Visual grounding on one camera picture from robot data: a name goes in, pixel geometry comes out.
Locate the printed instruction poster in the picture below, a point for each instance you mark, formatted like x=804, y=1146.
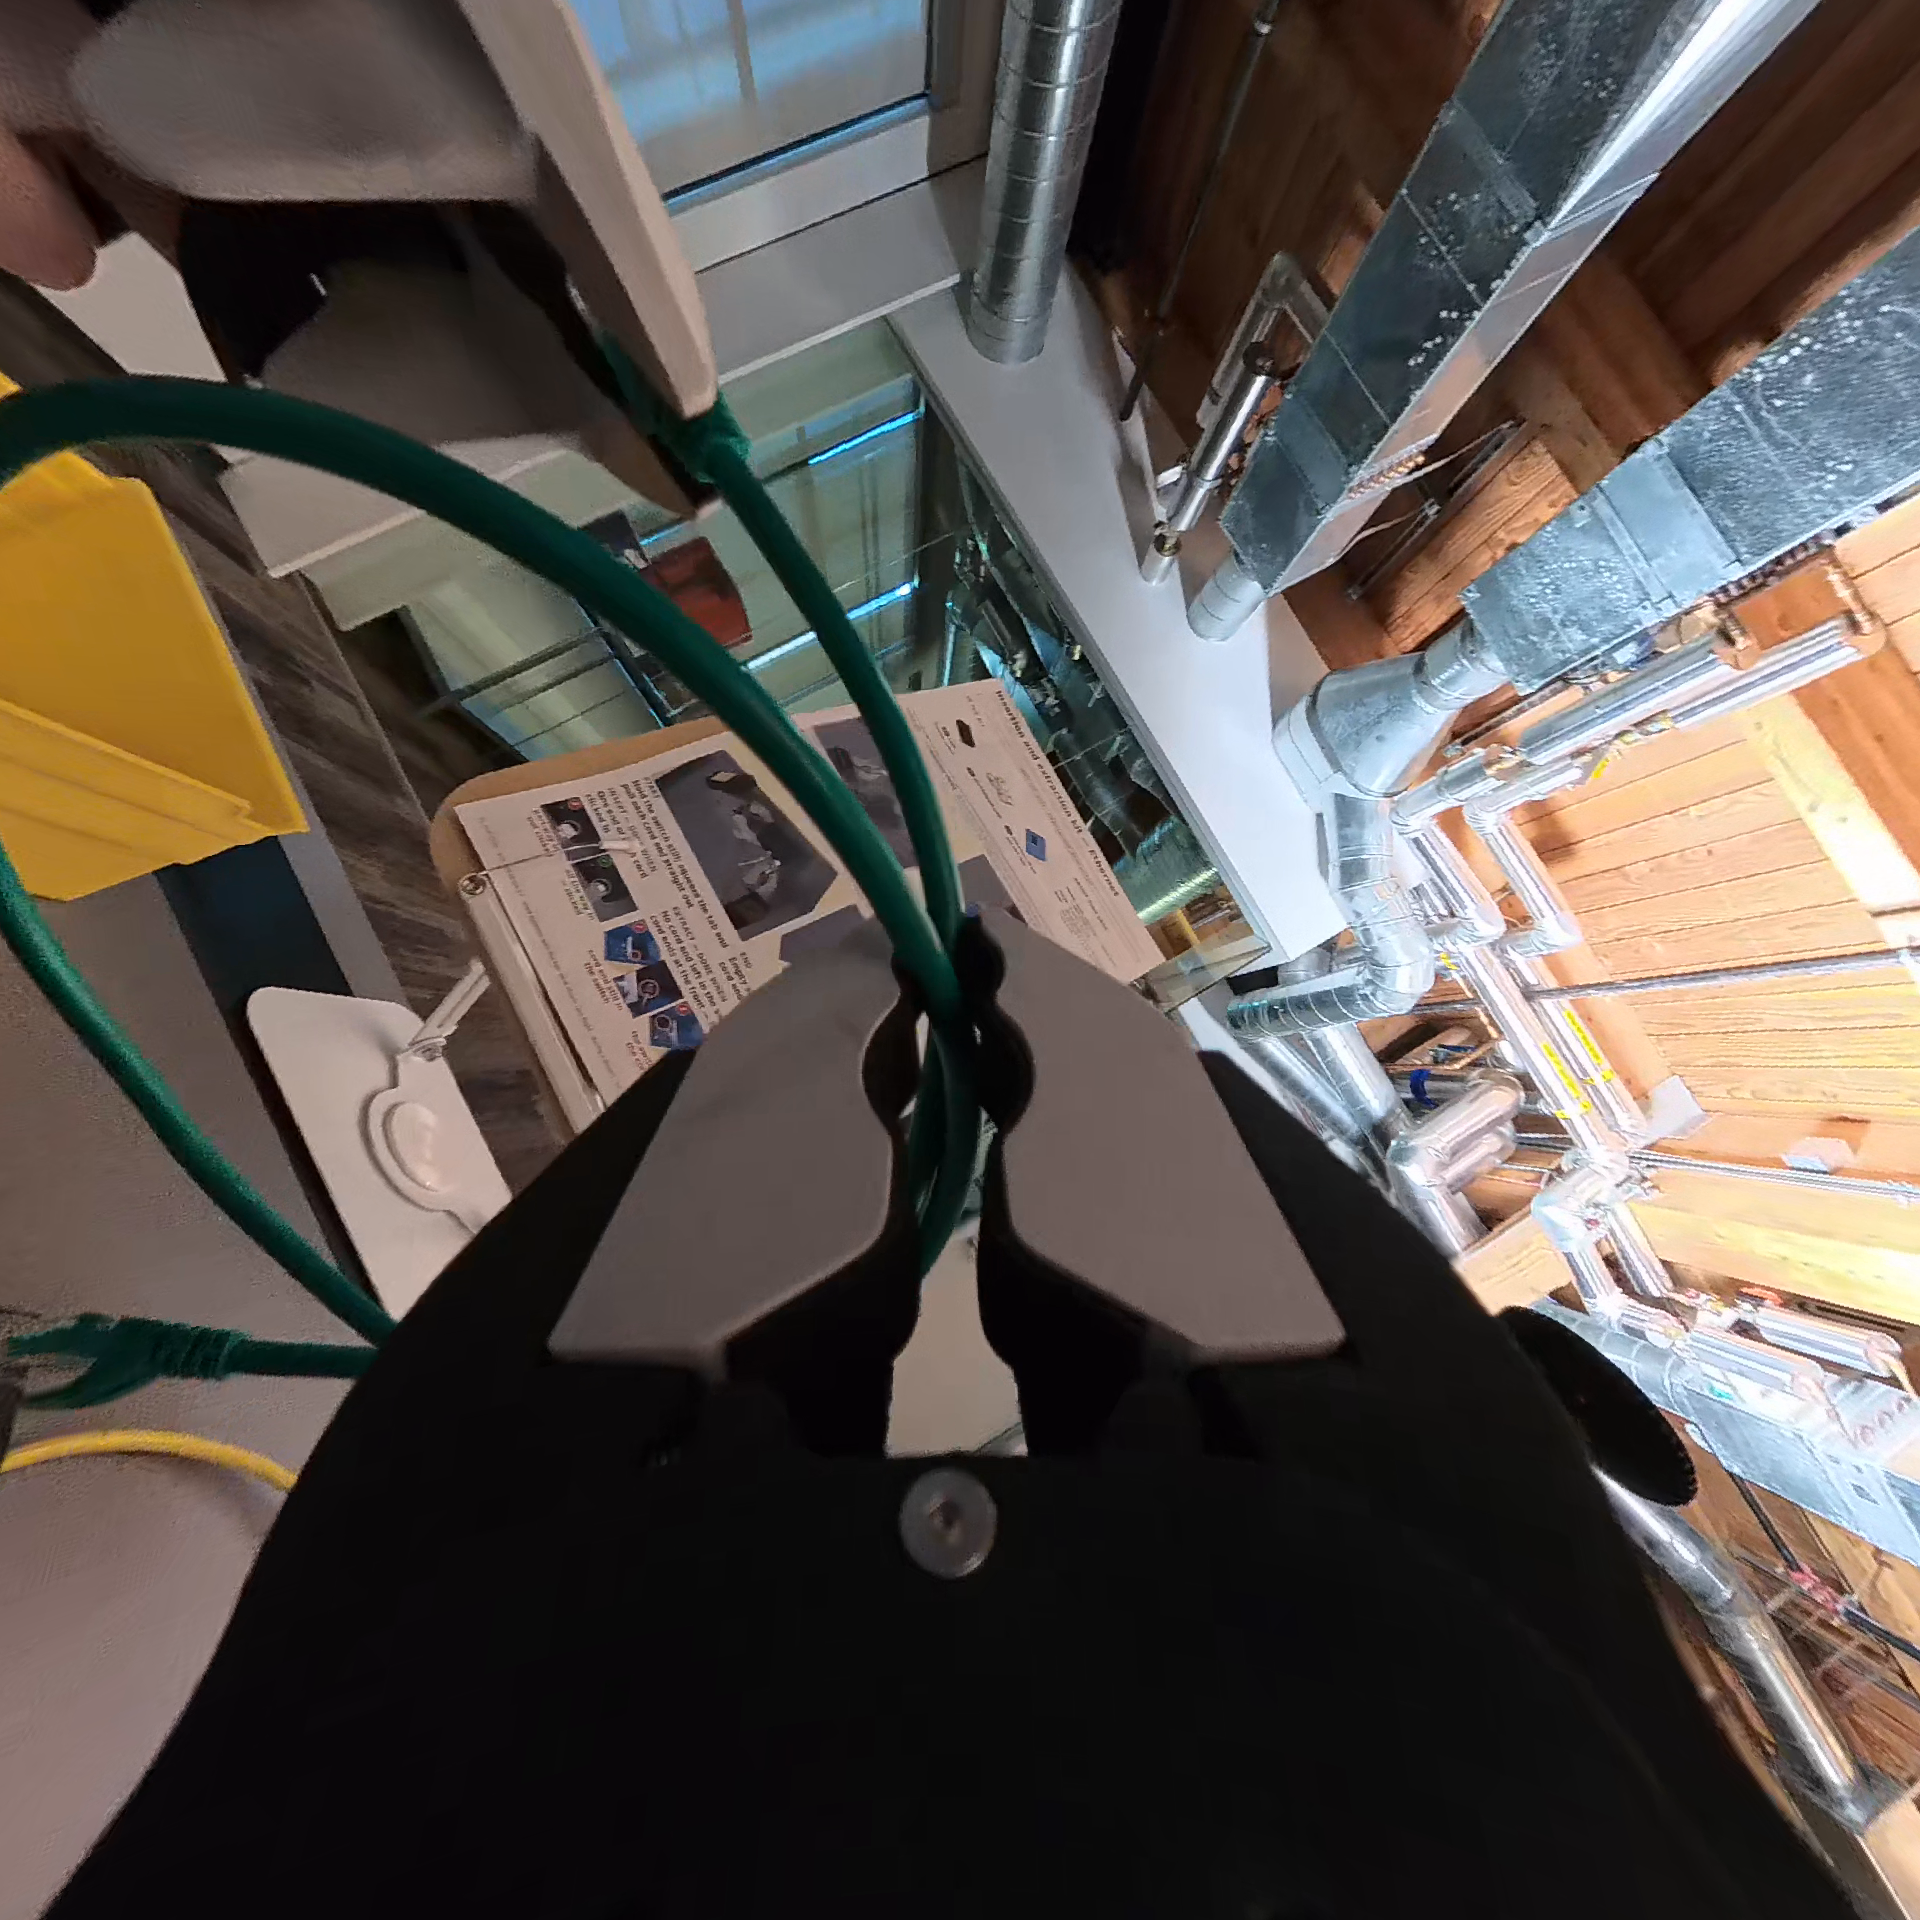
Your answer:
x=676, y=839

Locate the long rectangular metal duct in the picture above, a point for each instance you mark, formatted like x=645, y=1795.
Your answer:
x=1440, y=302

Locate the low metal duct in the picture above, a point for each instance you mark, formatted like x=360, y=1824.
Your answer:
x=1800, y=1440

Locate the round wooden table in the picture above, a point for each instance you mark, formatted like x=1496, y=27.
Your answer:
x=599, y=753

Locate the wide rectangular metal duct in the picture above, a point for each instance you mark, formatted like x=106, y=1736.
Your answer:
x=1727, y=480

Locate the chrome pipe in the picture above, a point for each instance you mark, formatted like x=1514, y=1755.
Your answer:
x=1224, y=435

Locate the yellow plastic bin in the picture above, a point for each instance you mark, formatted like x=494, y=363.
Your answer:
x=120, y=675

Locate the white mounting plate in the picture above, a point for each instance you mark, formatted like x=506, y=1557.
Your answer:
x=344, y=1079

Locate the glass window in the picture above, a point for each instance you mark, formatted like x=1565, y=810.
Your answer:
x=752, y=74

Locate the red object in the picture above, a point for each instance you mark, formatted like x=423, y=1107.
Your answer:
x=699, y=585

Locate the glass railing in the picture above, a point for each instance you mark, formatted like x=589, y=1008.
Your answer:
x=839, y=497

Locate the round spiral metal duct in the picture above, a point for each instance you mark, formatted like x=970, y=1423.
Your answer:
x=1035, y=181

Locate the silver insulated pipes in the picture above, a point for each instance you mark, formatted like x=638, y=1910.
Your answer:
x=1381, y=720

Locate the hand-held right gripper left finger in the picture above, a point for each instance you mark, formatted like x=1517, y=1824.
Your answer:
x=752, y=1185

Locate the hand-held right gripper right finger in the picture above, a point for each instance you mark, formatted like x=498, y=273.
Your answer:
x=1155, y=1200

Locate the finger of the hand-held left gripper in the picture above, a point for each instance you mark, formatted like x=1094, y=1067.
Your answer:
x=436, y=376
x=301, y=105

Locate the black pad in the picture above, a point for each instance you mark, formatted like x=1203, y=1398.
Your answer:
x=271, y=930

